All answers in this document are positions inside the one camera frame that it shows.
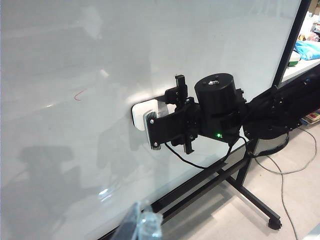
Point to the black caster wheel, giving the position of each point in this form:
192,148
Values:
275,223

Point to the white and green box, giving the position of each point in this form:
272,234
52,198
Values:
293,59

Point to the white glass whiteboard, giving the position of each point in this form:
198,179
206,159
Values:
100,50

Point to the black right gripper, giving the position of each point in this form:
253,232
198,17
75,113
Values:
215,100

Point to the white table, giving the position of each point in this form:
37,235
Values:
302,66

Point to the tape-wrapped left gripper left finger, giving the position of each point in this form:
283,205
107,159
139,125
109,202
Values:
130,225

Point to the colourful wooden toy box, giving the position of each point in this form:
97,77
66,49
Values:
311,117

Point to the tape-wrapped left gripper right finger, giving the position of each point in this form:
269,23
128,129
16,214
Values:
150,225

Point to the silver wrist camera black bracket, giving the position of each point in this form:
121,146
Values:
165,127

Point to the white whiteboard eraser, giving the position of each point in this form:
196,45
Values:
140,115

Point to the blue cloth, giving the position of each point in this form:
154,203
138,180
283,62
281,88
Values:
308,50

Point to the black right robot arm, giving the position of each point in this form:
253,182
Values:
282,110

